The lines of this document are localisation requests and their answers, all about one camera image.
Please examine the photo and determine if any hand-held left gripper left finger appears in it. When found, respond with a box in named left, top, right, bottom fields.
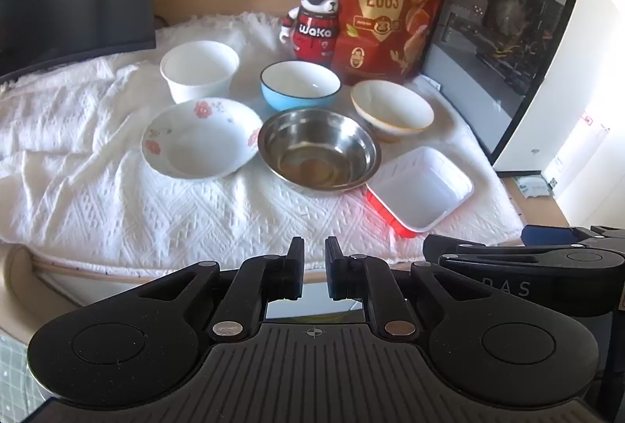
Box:
left=124, top=236, right=306, bottom=342

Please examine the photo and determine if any stainless steel bowl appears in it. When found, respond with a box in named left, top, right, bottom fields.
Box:
left=257, top=107, right=382, bottom=195

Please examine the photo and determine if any white woven blanket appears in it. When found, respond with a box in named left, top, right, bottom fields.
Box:
left=0, top=12, right=525, bottom=280

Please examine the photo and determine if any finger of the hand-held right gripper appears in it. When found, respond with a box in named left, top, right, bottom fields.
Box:
left=520, top=224, right=625, bottom=248
left=422, top=232, right=625, bottom=280

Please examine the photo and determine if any white computer case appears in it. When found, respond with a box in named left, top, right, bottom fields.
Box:
left=421, top=0, right=625, bottom=227

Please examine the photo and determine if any white paper bowl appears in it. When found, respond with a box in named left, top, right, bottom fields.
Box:
left=160, top=41, right=240, bottom=105

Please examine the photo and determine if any cream bowl with yellow rim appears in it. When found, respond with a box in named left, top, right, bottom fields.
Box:
left=350, top=80, right=435, bottom=143

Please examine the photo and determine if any white floral bowl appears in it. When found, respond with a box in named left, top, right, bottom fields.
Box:
left=141, top=97, right=264, bottom=180

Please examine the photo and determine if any panda figurine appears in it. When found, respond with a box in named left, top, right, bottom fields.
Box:
left=279, top=0, right=343, bottom=62

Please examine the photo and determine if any small paper label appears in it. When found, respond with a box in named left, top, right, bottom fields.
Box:
left=514, top=176, right=555, bottom=200

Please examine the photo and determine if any red snack bag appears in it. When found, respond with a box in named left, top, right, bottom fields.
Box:
left=333, top=0, right=453, bottom=87

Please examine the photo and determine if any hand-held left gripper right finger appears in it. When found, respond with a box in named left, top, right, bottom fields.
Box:
left=325, top=236, right=495, bottom=339

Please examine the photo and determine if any blue ceramic bowl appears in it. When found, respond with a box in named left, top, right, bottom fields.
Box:
left=260, top=61, right=342, bottom=114

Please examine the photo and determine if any red and white rectangular tray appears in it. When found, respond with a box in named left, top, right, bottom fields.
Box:
left=364, top=146, right=476, bottom=239

